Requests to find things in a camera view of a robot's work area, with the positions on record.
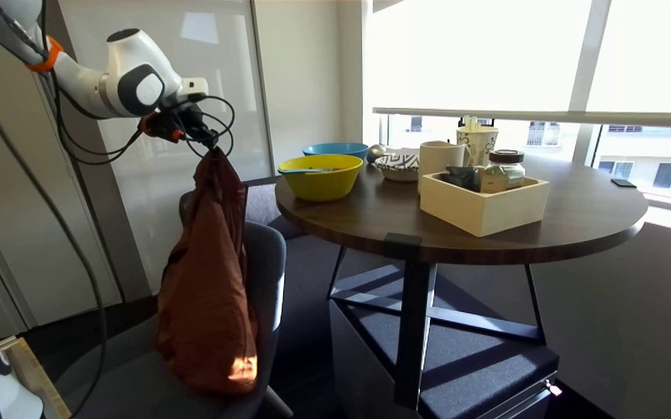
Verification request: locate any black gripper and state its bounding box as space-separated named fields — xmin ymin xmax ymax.
xmin=140 ymin=99 xmax=223 ymax=153

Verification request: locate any brown quilted jacket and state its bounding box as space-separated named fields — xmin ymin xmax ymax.
xmin=155 ymin=147 xmax=261 ymax=395

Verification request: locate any yellow bowl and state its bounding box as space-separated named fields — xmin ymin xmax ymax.
xmin=277 ymin=151 xmax=367 ymax=204

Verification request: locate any blue bowl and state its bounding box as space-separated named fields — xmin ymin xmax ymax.
xmin=301 ymin=139 xmax=374 ymax=163

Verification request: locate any silver bowl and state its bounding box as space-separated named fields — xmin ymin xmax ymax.
xmin=371 ymin=147 xmax=425 ymax=185

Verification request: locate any white paper roll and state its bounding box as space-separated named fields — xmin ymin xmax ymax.
xmin=418 ymin=139 xmax=466 ymax=180

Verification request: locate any dark item in box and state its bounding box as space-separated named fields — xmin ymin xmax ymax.
xmin=437 ymin=163 xmax=483 ymax=194

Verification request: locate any patterned paper cup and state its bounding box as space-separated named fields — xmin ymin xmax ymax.
xmin=454 ymin=114 xmax=502 ymax=170

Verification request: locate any white wooden box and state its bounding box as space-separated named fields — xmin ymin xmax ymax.
xmin=418 ymin=166 xmax=552 ymax=239

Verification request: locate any white roller blind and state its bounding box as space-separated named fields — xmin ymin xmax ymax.
xmin=364 ymin=0 xmax=671 ymax=131

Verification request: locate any light wooden plank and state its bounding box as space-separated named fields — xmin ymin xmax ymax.
xmin=0 ymin=332 xmax=75 ymax=419

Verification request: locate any beige packet in box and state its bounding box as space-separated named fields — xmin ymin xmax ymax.
xmin=476 ymin=163 xmax=536 ymax=196

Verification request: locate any glass jar with dark lid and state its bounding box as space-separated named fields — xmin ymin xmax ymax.
xmin=487 ymin=147 xmax=530 ymax=180

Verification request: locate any round dark wooden table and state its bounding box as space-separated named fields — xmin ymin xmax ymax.
xmin=276 ymin=149 xmax=650 ymax=414

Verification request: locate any looped black gripper cable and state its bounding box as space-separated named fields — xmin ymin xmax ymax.
xmin=183 ymin=94 xmax=237 ymax=163

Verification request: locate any long black cable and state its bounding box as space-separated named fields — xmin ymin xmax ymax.
xmin=0 ymin=49 xmax=112 ymax=390

